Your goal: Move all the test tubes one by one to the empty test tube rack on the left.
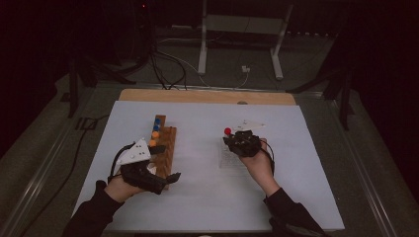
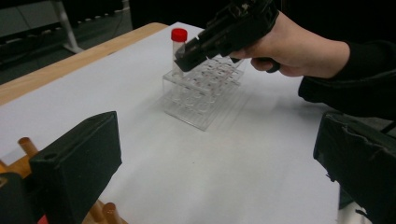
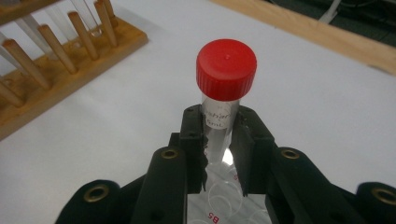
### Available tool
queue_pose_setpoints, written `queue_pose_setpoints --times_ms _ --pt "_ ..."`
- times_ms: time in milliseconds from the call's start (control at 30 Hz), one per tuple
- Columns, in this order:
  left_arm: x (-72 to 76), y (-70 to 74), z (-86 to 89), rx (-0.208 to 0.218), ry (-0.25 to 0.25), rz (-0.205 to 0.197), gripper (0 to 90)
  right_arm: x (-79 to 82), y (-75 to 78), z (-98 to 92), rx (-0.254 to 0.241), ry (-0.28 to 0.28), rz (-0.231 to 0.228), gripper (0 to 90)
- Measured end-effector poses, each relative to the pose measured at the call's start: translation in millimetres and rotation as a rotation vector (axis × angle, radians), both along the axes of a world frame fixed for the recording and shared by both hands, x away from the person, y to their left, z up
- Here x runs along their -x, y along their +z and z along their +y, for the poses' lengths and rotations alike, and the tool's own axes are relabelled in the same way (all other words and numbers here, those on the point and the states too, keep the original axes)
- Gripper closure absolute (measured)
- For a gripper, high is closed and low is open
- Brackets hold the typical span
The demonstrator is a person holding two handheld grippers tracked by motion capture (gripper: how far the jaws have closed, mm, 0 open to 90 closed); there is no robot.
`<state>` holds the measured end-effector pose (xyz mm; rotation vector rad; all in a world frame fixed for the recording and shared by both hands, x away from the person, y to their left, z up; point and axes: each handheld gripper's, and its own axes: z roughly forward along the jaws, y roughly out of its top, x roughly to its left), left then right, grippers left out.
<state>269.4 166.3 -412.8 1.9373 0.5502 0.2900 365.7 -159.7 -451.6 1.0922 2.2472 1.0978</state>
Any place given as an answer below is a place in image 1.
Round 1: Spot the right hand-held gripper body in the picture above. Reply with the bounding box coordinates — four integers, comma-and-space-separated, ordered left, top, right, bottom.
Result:
231, 119, 267, 158

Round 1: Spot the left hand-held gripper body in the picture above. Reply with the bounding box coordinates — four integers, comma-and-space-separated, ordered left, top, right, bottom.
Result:
117, 137, 170, 196

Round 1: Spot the wooden test tube rack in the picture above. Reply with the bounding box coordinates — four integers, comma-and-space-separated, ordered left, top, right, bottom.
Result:
149, 114, 178, 191

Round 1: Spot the person's left hand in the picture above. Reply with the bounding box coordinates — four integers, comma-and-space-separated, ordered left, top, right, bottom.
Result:
105, 173, 146, 203

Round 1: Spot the person's right hand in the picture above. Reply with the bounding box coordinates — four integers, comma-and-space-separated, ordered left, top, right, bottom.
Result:
239, 138, 277, 188

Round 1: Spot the black tripod stand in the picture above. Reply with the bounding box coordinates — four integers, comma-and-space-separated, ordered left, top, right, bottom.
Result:
67, 55, 136, 119
286, 65, 355, 131

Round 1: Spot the white metal stand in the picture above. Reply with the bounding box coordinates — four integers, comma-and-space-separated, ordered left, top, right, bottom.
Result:
197, 0, 294, 82

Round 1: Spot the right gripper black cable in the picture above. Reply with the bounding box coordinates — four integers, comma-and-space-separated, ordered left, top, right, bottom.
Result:
260, 139, 276, 176

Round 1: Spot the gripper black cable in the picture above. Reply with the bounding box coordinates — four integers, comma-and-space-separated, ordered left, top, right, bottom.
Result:
108, 141, 136, 184
260, 139, 276, 176

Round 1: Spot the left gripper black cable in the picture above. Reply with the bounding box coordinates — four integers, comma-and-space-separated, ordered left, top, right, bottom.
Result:
108, 141, 136, 184

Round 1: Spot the white cable with plug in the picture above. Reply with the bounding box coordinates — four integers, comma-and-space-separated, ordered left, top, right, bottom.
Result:
197, 63, 252, 90

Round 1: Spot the long black floor cable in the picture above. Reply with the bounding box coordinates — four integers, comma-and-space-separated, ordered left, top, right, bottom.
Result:
19, 114, 110, 237

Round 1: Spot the black floor cables bundle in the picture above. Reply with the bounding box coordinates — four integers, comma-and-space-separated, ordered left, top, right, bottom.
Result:
149, 48, 189, 92

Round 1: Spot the metal floor rail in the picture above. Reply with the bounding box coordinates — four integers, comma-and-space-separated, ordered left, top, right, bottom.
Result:
0, 124, 78, 237
330, 98, 399, 237

